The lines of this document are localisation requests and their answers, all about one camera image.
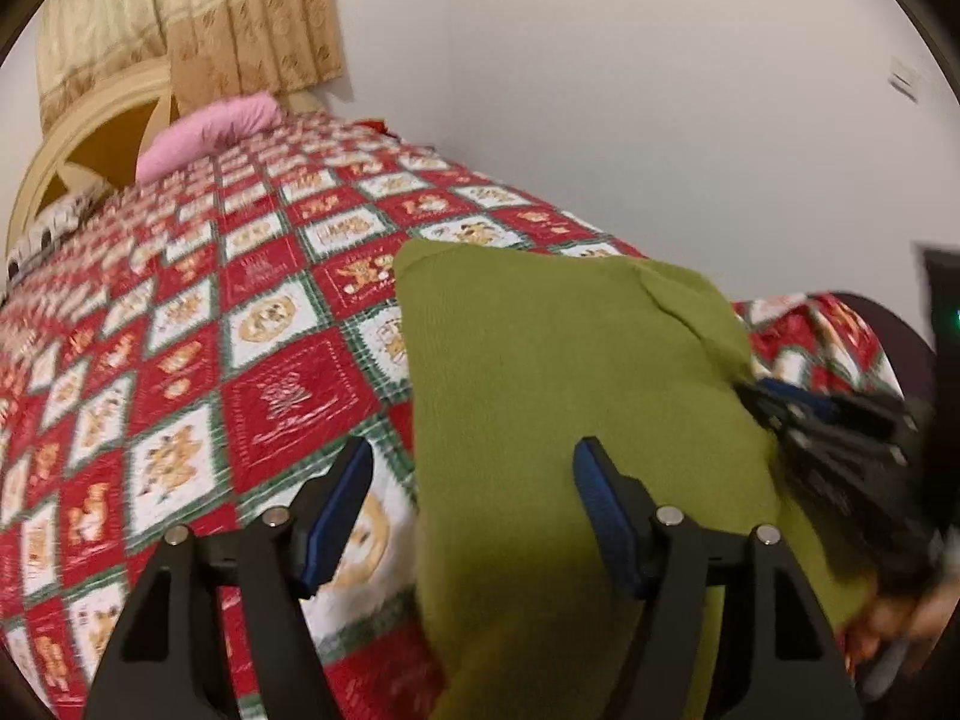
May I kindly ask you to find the tan patterned curtain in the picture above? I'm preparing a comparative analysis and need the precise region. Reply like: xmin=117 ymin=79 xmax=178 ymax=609
xmin=154 ymin=0 xmax=347 ymax=102

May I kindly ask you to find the cream wooden headboard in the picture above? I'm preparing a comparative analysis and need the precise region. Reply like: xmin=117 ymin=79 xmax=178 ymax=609
xmin=6 ymin=60 xmax=331 ymax=263

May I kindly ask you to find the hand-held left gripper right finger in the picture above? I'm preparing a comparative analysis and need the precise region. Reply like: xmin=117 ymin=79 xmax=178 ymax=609
xmin=572 ymin=435 xmax=863 ymax=720

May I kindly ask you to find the green striped knit sweater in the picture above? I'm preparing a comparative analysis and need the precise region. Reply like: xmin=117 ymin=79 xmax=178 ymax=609
xmin=391 ymin=240 xmax=882 ymax=720

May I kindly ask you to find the cream sheer curtain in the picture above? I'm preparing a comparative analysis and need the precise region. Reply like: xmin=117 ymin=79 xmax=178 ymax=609
xmin=36 ymin=0 xmax=177 ymax=136

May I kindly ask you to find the white wall switch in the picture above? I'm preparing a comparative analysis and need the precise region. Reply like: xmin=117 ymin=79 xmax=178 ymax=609
xmin=889 ymin=56 xmax=923 ymax=100

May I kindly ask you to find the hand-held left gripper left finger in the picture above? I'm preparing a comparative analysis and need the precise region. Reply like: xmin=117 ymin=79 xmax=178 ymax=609
xmin=86 ymin=436 xmax=374 ymax=720

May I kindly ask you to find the grey patterned pillow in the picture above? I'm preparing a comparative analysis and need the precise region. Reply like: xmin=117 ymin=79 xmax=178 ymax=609
xmin=4 ymin=191 xmax=106 ymax=286

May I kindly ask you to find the red checked printed quilt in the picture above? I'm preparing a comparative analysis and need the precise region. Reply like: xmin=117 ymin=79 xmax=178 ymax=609
xmin=0 ymin=109 xmax=905 ymax=720

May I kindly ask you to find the person's right hand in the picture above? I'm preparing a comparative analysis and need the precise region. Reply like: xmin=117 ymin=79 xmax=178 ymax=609
xmin=847 ymin=583 xmax=950 ymax=680

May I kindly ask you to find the pink pillow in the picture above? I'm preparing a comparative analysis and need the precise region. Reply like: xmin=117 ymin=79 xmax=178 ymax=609
xmin=135 ymin=94 xmax=282 ymax=185

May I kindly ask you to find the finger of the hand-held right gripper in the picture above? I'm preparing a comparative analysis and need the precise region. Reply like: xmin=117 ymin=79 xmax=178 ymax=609
xmin=739 ymin=388 xmax=912 ymax=482
xmin=756 ymin=379 xmax=914 ymax=430

